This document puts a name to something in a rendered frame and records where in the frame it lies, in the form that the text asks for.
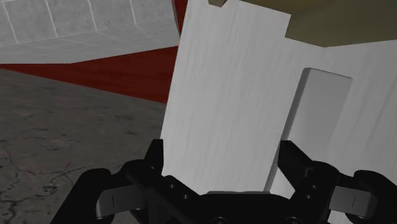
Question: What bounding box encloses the white wooden cabinet with handle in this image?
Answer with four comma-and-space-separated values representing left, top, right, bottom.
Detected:
160, 0, 397, 224

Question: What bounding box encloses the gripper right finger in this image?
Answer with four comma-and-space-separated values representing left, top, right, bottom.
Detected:
277, 139, 397, 224

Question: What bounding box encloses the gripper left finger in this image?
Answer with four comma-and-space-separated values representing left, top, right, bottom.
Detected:
49, 138, 201, 224

